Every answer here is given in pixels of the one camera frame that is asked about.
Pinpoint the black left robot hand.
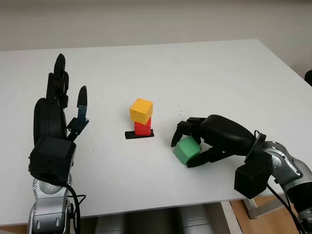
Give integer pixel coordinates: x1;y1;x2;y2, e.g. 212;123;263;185
33;53;90;147

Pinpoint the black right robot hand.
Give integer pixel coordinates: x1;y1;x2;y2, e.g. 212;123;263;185
170;114;256;169

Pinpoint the green wooden block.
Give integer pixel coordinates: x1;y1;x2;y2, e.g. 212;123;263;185
173;136;202;165

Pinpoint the red wooden block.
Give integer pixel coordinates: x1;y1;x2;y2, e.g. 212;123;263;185
134;116;153;136

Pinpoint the yellow wooden block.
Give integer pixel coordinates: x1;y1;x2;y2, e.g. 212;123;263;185
129;97;154;124

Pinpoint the grey table leg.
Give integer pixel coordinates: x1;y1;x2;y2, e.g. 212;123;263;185
243;195;259;219

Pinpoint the black tape strip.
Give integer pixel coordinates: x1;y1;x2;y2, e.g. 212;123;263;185
124;129;155;139

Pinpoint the grey right robot leg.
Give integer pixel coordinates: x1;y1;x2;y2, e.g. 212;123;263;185
179;206;215;234

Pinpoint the dark robot waist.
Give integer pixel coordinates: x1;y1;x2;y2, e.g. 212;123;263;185
124;209;181;234

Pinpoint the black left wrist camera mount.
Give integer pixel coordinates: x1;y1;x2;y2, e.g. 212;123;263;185
28;136;77;185

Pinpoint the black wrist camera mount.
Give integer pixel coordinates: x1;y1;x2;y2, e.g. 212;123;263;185
28;136;77;185
234;133;273;199

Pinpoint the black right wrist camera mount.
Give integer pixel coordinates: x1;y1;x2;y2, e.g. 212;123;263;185
234;133;273;199

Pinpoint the white table frame beam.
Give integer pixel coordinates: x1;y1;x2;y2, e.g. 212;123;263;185
220;202;244;234

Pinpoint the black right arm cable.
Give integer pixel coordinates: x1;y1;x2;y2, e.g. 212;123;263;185
253;130;308;234

